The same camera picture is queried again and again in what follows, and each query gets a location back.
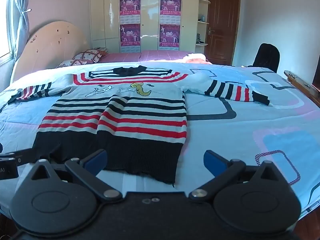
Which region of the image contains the wooden side table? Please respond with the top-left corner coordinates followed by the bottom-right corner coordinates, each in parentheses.
top-left (283, 70), bottom-right (320, 101)

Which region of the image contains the brown wooden door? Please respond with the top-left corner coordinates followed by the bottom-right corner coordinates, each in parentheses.
top-left (203, 0), bottom-right (241, 66)

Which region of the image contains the cream corner shelf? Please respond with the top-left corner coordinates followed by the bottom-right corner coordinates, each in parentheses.
top-left (195, 0), bottom-right (211, 47)

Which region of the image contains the light blue patterned bedspread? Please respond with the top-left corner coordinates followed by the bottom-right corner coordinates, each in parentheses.
top-left (0, 60), bottom-right (320, 215)

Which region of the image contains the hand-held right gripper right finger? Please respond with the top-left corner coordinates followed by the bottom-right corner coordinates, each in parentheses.
top-left (188, 150), bottom-right (284, 201)

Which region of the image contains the light blue curtain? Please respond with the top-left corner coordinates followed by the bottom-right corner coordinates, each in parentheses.
top-left (7, 0), bottom-right (32, 61)

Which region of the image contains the cream glossy wardrobe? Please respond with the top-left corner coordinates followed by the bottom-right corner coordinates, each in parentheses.
top-left (89, 0), bottom-right (200, 53)

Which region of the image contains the heart patterned pillow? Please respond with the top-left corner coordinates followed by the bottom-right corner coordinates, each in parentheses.
top-left (72, 49), bottom-right (108, 63)
top-left (56, 59), bottom-right (87, 69)

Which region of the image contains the beige curved headboard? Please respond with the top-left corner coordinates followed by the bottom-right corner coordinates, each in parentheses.
top-left (10, 21), bottom-right (91, 83)

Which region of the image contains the window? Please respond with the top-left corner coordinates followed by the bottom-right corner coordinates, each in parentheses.
top-left (0, 0), bottom-right (13, 58)

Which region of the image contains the pale pink garment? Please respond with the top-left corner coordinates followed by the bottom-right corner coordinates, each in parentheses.
top-left (181, 52), bottom-right (208, 62)

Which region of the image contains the purple wall poster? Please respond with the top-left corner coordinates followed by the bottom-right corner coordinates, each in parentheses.
top-left (160, 0), bottom-right (182, 24)
top-left (159, 24), bottom-right (181, 51)
top-left (120, 24), bottom-right (141, 53)
top-left (119, 0), bottom-right (141, 24)

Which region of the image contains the pink checked bed sheet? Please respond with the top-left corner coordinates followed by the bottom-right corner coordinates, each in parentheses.
top-left (99, 50), bottom-right (213, 64)

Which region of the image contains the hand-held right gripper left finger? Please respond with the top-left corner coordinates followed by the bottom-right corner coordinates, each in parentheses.
top-left (30, 149), bottom-right (123, 203)

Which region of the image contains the black chair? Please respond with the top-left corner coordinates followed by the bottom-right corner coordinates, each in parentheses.
top-left (251, 43), bottom-right (281, 73)

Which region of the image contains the striped knit sweater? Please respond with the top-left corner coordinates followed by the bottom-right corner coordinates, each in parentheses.
top-left (7, 65), bottom-right (271, 188)

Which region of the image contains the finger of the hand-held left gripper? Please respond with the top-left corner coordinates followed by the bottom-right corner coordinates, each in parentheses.
top-left (0, 149), bottom-right (34, 167)

